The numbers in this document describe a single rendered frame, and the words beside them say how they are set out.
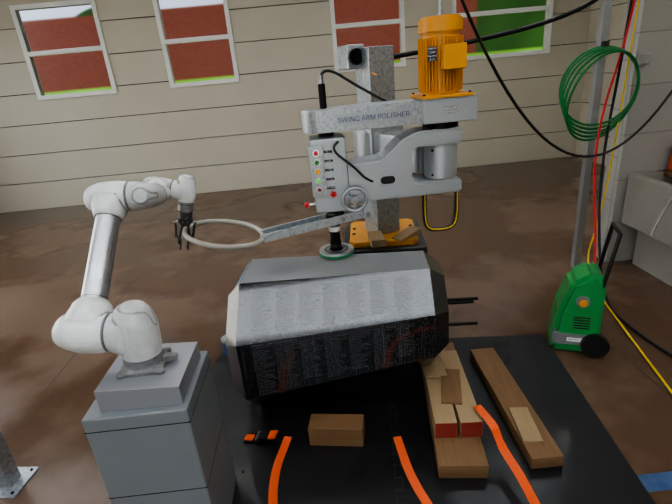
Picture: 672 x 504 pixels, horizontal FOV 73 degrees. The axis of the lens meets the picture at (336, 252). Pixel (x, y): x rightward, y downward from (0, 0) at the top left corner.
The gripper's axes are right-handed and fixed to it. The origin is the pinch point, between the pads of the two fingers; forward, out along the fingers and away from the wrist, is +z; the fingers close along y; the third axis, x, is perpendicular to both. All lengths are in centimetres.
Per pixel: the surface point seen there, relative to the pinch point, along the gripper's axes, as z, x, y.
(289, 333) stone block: 26, -69, 43
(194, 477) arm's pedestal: 57, -119, -15
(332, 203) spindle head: -38, -39, 74
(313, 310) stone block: 15, -67, 56
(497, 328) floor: 52, -57, 223
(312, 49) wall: -163, 512, 295
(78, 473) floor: 120, -37, -58
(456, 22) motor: -140, -60, 118
